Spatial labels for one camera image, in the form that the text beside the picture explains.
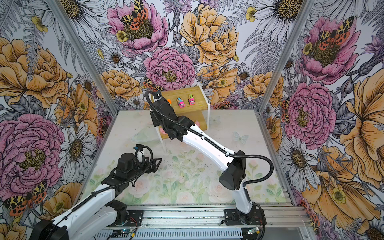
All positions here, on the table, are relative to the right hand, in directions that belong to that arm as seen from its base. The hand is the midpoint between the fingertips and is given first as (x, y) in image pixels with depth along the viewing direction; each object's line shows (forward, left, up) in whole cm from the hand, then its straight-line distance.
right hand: (159, 114), depth 74 cm
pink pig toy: (0, +1, -14) cm, 14 cm away
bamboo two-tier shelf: (+4, -20, -3) cm, 21 cm away
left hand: (-13, +6, -25) cm, 29 cm away
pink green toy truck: (+8, -16, +2) cm, 17 cm away
